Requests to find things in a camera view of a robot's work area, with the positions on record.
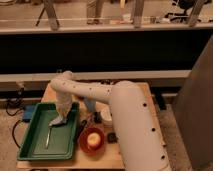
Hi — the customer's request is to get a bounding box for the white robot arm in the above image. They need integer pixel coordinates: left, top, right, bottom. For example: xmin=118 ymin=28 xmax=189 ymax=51
xmin=50 ymin=71 xmax=172 ymax=171

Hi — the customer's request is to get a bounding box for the green plastic tray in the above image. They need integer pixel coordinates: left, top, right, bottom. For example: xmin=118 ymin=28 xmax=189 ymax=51
xmin=17 ymin=102 xmax=79 ymax=161

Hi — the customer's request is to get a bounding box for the silver spoon in tray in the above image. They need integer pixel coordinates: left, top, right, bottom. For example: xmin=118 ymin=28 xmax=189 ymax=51
xmin=45 ymin=127 xmax=52 ymax=149

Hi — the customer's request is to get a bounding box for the blue small cup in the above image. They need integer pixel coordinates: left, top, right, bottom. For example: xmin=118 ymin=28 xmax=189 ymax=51
xmin=84 ymin=98 xmax=96 ymax=113

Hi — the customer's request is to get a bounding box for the white cup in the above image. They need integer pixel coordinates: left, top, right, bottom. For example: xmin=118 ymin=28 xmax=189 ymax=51
xmin=101 ymin=107 xmax=112 ymax=126

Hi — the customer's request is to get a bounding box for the wooden table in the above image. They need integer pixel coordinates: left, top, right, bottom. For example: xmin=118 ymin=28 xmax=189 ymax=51
xmin=16 ymin=81 xmax=168 ymax=171

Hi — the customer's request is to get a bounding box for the black rectangular sponge block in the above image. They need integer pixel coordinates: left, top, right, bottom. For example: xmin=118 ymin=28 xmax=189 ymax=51
xmin=107 ymin=132 xmax=117 ymax=143

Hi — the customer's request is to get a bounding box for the yellow apple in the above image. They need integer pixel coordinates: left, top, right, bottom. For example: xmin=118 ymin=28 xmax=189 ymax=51
xmin=87 ymin=133 xmax=101 ymax=149

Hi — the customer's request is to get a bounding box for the red bowl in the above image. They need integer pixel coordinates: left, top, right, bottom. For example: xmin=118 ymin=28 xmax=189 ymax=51
xmin=78 ymin=127 xmax=105 ymax=155

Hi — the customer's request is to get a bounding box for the blue power box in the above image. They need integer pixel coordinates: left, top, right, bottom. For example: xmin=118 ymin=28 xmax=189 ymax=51
xmin=22 ymin=105 xmax=35 ymax=123

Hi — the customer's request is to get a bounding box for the black handled utensil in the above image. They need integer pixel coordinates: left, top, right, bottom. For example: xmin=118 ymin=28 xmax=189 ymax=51
xmin=75 ymin=114 xmax=99 ymax=138

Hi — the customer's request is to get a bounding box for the black cable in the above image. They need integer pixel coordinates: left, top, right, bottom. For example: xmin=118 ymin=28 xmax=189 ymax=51
xmin=4 ymin=87 xmax=26 ymax=148

